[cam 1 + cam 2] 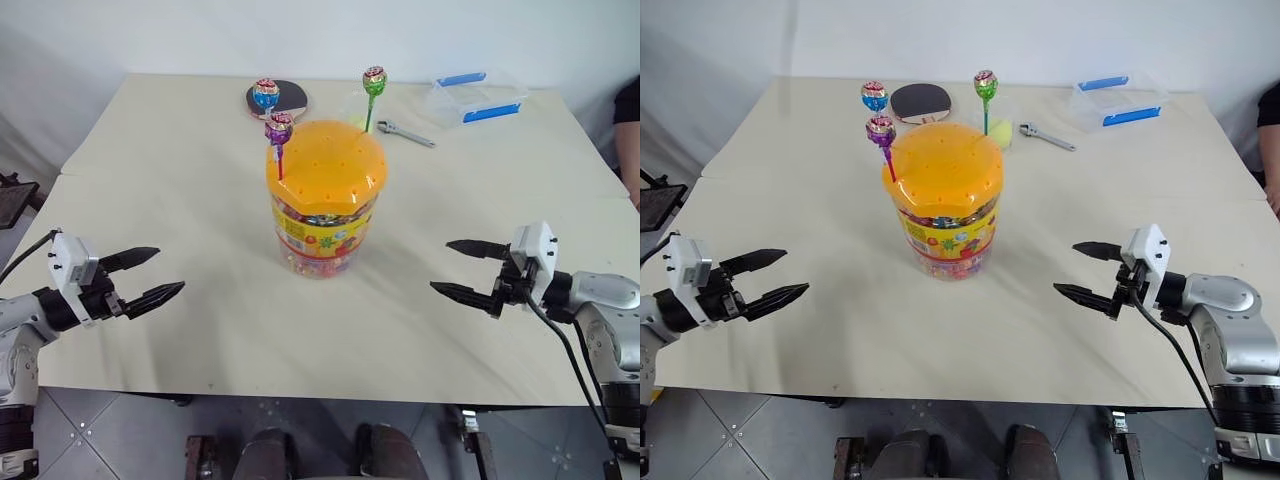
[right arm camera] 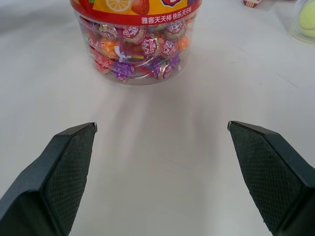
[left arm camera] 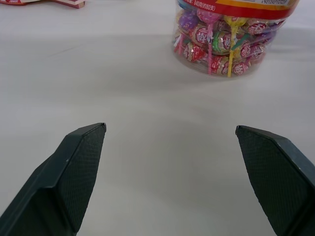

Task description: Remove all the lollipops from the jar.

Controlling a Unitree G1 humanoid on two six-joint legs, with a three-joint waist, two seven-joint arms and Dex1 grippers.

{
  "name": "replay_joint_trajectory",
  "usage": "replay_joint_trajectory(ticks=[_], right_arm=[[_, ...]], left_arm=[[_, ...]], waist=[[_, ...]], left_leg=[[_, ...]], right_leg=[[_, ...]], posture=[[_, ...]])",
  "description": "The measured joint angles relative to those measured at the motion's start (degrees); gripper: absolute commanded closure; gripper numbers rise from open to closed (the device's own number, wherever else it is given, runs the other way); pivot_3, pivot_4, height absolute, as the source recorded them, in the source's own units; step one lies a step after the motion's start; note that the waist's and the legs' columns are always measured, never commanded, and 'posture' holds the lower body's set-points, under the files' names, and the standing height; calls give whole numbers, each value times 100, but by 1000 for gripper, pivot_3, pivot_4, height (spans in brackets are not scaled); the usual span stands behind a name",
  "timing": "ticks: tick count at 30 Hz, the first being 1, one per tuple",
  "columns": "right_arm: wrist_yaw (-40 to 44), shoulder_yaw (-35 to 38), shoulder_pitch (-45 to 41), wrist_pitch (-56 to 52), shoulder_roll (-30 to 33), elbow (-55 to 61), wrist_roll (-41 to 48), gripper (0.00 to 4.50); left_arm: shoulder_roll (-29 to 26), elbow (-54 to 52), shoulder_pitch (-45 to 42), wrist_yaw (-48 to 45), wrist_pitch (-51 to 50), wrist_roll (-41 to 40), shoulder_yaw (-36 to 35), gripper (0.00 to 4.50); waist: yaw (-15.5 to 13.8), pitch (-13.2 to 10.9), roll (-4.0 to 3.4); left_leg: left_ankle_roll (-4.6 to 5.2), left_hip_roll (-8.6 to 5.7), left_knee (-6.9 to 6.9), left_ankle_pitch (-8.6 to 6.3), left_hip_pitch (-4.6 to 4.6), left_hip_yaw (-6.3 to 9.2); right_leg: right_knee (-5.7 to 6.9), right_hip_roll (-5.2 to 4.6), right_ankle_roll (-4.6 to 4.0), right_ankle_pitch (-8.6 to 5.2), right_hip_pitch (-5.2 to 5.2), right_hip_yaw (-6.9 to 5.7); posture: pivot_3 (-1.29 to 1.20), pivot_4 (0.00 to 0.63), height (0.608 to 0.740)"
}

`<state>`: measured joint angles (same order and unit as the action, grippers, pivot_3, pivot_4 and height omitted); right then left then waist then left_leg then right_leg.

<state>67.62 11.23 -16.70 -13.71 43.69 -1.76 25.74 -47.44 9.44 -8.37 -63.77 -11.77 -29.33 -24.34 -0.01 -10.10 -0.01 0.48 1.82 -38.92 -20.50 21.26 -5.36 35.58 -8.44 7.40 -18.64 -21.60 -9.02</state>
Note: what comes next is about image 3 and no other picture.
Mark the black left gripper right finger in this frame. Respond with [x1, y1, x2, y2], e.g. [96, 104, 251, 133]
[235, 125, 315, 236]

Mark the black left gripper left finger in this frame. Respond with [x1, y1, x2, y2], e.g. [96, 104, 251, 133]
[0, 122, 107, 236]

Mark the clear plastic lollipop tub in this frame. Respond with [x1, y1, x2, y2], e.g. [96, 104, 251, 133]
[172, 0, 300, 77]

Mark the yellow wrapped lollipop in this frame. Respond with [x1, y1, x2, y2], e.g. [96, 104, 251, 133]
[223, 14, 249, 77]

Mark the pink wrapped lollipop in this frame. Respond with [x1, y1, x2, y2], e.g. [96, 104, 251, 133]
[196, 6, 223, 74]

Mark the purple wrapped lollipop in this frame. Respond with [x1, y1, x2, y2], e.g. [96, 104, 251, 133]
[178, 10, 199, 30]

